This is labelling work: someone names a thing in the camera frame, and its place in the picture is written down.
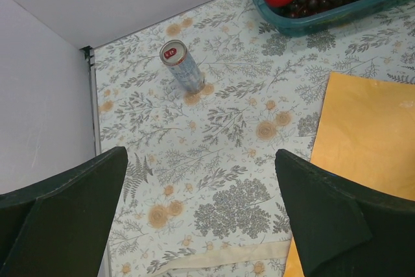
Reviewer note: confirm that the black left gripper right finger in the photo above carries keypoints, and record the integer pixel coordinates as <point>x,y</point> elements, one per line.
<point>342,228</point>

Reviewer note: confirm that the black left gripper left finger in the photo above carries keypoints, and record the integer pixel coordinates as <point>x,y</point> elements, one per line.
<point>60,226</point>

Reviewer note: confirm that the cream printed ribbon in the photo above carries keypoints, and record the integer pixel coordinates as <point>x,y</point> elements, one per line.
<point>230,255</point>

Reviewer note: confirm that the orange paper bouquet wrap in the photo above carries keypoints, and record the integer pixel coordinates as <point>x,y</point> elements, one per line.
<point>366,135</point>

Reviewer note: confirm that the silver drink can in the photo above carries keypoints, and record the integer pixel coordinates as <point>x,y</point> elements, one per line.
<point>178,60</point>

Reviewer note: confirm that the blue plastic fruit container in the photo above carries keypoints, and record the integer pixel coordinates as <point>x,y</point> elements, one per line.
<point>325,20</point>

